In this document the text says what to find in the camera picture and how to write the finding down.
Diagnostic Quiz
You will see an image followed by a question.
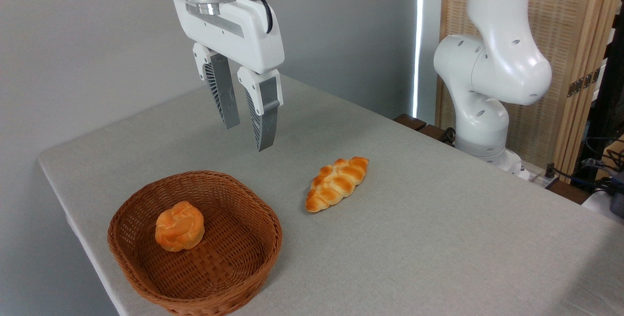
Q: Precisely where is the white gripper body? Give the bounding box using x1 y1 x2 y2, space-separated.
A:
164 0 285 75

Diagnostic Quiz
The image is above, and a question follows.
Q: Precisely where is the brown wicker basket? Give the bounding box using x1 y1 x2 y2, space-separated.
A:
107 170 284 316

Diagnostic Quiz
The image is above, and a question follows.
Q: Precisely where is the brass screen hinge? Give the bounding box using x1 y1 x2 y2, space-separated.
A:
567 68 602 99

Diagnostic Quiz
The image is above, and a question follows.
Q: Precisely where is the grey blue box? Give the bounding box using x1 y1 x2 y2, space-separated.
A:
608 172 624 218

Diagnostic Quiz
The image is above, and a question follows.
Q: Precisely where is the dark brown wooden block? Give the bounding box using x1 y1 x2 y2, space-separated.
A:
392 113 428 132
419 124 448 143

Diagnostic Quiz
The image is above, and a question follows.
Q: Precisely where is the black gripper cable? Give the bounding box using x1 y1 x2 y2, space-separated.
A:
229 0 274 34

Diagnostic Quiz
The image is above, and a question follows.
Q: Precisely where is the round orange bread roll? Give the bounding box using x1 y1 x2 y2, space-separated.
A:
155 200 206 253

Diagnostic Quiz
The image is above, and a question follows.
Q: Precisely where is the black upright stand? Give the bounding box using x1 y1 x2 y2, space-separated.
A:
579 0 624 182

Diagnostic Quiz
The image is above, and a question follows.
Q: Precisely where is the bamboo folding screen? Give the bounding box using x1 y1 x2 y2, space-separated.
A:
435 0 624 181

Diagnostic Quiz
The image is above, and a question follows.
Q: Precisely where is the black cable bundle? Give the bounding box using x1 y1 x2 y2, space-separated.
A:
551 135 624 196

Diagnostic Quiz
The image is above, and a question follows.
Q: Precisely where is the long braided bread loaf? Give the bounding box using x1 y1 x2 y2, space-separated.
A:
305 156 370 214

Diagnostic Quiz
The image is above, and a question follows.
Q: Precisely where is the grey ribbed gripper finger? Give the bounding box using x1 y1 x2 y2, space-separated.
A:
236 66 284 153
192 42 241 130

